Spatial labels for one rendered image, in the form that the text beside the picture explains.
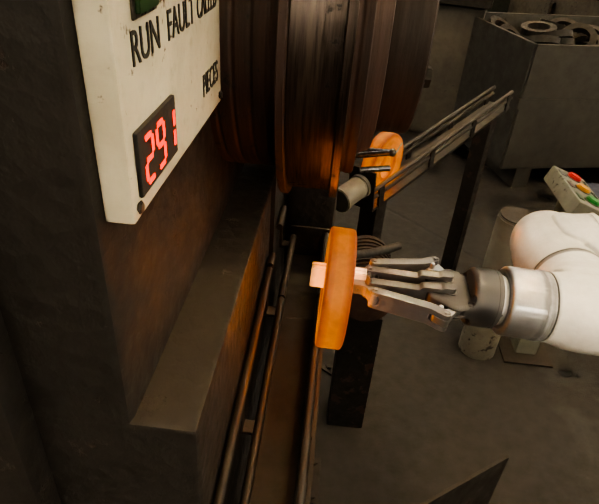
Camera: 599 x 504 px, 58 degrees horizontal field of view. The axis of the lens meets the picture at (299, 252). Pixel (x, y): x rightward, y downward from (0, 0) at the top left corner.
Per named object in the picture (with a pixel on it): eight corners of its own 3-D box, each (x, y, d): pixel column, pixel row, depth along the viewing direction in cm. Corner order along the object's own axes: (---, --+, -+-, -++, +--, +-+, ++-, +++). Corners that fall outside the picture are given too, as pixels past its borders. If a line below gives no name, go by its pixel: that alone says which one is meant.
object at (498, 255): (461, 359, 178) (504, 224, 149) (455, 334, 188) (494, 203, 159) (497, 363, 178) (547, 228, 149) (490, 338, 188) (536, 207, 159)
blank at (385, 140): (366, 202, 138) (378, 207, 137) (353, 168, 125) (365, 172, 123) (396, 155, 142) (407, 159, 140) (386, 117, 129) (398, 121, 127)
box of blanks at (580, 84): (493, 189, 288) (537, 37, 245) (435, 131, 355) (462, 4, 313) (660, 185, 306) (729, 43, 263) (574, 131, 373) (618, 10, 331)
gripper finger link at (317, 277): (363, 290, 69) (363, 294, 69) (309, 283, 70) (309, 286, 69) (367, 271, 68) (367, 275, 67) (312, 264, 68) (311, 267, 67)
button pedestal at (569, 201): (505, 368, 176) (569, 201, 142) (490, 320, 196) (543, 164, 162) (554, 373, 175) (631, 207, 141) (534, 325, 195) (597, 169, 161)
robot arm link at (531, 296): (520, 310, 75) (477, 304, 75) (544, 256, 69) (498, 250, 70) (538, 357, 67) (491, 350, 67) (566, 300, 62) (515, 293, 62)
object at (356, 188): (327, 207, 127) (328, 185, 123) (350, 191, 132) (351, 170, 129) (348, 216, 124) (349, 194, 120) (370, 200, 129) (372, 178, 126)
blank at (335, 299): (325, 283, 59) (356, 288, 59) (333, 202, 71) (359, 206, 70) (310, 371, 69) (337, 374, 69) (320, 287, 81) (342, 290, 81)
